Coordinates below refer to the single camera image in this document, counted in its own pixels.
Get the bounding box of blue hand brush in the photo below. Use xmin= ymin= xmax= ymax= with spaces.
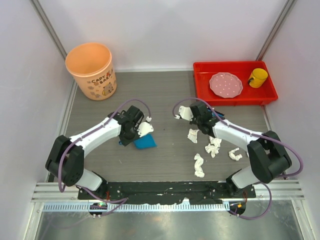
xmin=208 ymin=109 xmax=225 ymax=120

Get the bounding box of blue plastic dustpan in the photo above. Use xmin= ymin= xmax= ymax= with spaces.
xmin=119 ymin=134 xmax=157 ymax=150

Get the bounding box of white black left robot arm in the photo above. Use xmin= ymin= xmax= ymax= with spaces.
xmin=45 ymin=105 xmax=154 ymax=200

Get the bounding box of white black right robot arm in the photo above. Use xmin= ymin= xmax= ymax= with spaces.
xmin=185 ymin=101 xmax=292 ymax=198

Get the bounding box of pink dotted plate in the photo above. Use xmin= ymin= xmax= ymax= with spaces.
xmin=209 ymin=72 xmax=243 ymax=99

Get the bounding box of long paper scrap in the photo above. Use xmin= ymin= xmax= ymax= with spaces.
xmin=194 ymin=153 xmax=205 ymax=178

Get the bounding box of curled paper scrap right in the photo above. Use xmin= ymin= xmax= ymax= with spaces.
xmin=228 ymin=147 xmax=243 ymax=161

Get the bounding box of red plastic tray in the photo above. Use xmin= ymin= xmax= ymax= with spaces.
xmin=193 ymin=61 xmax=278 ymax=107

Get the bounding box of peach plastic waste bin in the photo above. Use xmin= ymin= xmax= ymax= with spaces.
xmin=65 ymin=42 xmax=117 ymax=101

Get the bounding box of yellow mug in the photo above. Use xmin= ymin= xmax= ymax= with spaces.
xmin=248 ymin=68 xmax=269 ymax=89

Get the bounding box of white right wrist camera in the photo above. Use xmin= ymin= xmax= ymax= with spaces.
xmin=174 ymin=105 xmax=194 ymax=122

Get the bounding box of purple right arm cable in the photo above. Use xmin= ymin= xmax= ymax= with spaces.
xmin=172 ymin=97 xmax=305 ymax=221

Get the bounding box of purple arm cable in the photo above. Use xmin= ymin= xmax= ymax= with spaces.
xmin=172 ymin=97 xmax=305 ymax=221
xmin=57 ymin=98 xmax=153 ymax=217

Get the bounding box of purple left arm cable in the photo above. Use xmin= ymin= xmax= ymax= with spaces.
xmin=57 ymin=98 xmax=153 ymax=217

